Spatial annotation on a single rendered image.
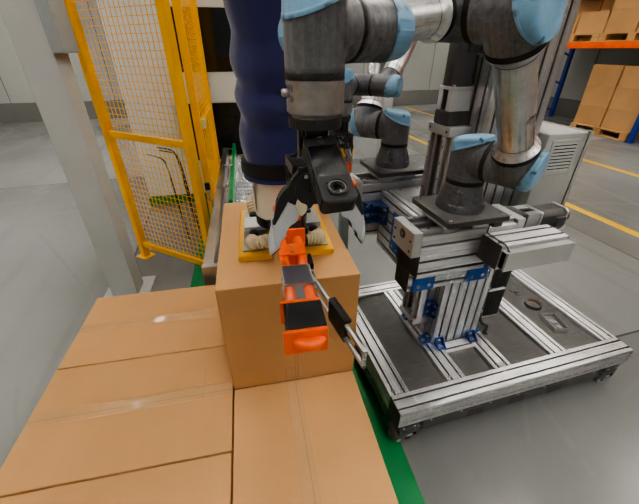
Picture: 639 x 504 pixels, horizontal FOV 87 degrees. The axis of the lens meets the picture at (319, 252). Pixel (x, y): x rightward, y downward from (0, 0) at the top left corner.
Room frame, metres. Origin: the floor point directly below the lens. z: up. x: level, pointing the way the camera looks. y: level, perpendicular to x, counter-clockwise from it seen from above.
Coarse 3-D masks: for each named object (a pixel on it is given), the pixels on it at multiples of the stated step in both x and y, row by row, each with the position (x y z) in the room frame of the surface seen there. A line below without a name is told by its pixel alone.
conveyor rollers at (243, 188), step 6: (240, 156) 3.50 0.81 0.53; (228, 162) 3.23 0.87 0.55; (240, 162) 3.25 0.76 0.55; (228, 168) 3.05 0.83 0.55; (240, 168) 3.07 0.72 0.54; (228, 174) 2.88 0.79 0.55; (240, 174) 2.89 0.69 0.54; (228, 180) 2.71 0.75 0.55; (240, 180) 2.72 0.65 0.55; (246, 180) 2.73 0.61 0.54; (240, 186) 2.62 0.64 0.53; (246, 186) 2.63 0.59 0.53; (228, 192) 2.44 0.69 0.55; (240, 192) 2.45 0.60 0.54; (246, 192) 2.46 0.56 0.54; (252, 192) 2.47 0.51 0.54; (240, 198) 2.36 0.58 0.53; (246, 198) 2.36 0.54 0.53; (222, 216) 2.01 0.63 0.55
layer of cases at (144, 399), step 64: (128, 320) 1.03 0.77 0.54; (192, 320) 1.03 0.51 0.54; (64, 384) 0.73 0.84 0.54; (128, 384) 0.73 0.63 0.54; (192, 384) 0.73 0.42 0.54; (320, 384) 0.73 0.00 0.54; (64, 448) 0.52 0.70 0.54; (128, 448) 0.52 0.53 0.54; (192, 448) 0.52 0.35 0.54; (256, 448) 0.52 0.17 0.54; (320, 448) 0.52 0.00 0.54
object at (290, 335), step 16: (288, 304) 0.47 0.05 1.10; (304, 304) 0.47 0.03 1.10; (320, 304) 0.47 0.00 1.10; (288, 320) 0.43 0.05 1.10; (304, 320) 0.43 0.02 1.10; (320, 320) 0.43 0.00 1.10; (288, 336) 0.40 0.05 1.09; (304, 336) 0.40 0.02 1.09; (288, 352) 0.40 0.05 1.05; (304, 352) 0.40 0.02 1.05
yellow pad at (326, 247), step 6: (312, 210) 1.16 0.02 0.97; (318, 216) 1.12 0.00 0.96; (312, 228) 0.97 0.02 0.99; (318, 228) 1.02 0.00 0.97; (324, 228) 1.03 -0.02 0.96; (324, 240) 0.93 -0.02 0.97; (306, 246) 0.90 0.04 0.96; (312, 246) 0.90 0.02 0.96; (318, 246) 0.90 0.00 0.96; (324, 246) 0.90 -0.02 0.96; (330, 246) 0.90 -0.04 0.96; (306, 252) 0.88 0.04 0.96; (312, 252) 0.88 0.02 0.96; (318, 252) 0.88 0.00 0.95; (324, 252) 0.89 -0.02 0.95; (330, 252) 0.89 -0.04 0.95
